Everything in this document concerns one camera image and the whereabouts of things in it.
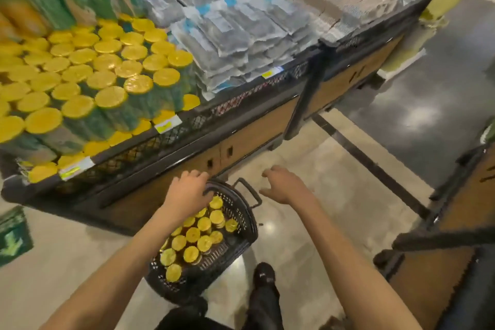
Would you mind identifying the person's left hand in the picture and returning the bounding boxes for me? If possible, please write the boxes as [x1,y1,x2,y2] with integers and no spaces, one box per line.
[162,170,214,223]

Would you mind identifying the person's right hand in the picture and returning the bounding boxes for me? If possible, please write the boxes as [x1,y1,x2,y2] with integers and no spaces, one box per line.
[259,165,316,209]

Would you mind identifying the person's right forearm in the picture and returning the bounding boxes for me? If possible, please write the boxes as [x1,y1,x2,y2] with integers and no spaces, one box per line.
[290,196,424,330]

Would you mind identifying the person's left forearm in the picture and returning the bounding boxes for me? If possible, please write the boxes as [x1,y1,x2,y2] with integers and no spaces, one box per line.
[39,206,194,330]

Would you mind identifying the black plastic shopping basket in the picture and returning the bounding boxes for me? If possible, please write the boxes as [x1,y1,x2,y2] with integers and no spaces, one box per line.
[145,178,263,305]

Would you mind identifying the black wooden display table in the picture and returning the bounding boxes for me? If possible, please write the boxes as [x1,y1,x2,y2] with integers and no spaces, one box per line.
[373,143,495,330]
[284,0,438,141]
[0,44,323,237]

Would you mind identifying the bunch of yellow-lid cans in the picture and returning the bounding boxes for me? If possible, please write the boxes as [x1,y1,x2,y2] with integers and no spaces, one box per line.
[159,196,239,283]

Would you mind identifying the person's black shoe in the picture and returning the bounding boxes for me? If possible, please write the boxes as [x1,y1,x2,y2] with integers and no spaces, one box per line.
[253,262,277,288]

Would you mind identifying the person's black trousers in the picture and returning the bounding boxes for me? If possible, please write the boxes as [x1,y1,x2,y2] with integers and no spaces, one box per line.
[155,284,285,330]

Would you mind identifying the stack of yellow-lid green cans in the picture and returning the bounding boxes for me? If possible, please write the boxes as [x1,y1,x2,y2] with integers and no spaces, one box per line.
[0,0,202,184]

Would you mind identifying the stack of grey blue packets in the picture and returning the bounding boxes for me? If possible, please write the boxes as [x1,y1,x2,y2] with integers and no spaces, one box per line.
[135,0,321,101]

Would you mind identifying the green arrow floor sticker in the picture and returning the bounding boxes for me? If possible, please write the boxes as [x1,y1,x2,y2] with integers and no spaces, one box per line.
[0,206,34,268]

